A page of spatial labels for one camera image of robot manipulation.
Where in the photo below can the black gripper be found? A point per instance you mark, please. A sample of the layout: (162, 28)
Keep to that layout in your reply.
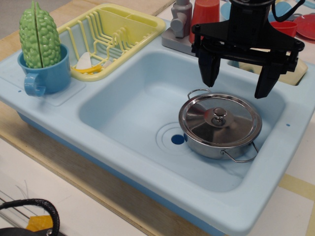
(275, 51)

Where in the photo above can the steel pot lid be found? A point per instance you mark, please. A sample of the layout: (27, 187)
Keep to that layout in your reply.
(220, 120)

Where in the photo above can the steel pot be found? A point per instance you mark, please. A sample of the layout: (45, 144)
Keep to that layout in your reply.
(218, 153)

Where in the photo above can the cream plastic detergent bottle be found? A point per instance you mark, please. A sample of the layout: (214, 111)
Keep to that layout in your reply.
(291, 78)

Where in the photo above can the blue plastic plate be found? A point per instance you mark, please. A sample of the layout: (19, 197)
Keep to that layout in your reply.
(225, 10)

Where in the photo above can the red plastic cup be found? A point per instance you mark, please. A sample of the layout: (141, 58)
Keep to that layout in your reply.
(287, 27)

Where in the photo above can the red plastic tumbler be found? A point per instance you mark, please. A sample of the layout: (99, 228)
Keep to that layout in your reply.
(204, 11)

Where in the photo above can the grey toy faucet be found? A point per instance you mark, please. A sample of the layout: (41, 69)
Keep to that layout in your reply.
(176, 37)

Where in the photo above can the red plastic plate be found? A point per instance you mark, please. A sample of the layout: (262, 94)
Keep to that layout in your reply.
(306, 26)

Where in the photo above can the yellow plastic utensil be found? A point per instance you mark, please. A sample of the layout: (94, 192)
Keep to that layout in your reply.
(92, 70)

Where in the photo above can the yellow dish drying rack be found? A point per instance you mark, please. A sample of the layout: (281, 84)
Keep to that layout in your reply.
(111, 34)

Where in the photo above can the blue plastic mug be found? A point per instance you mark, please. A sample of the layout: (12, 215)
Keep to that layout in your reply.
(48, 80)

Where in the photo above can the green bitter melon toy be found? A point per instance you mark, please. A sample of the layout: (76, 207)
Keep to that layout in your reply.
(39, 38)

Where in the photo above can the yellow tape piece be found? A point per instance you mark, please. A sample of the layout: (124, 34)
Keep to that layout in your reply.
(38, 223)

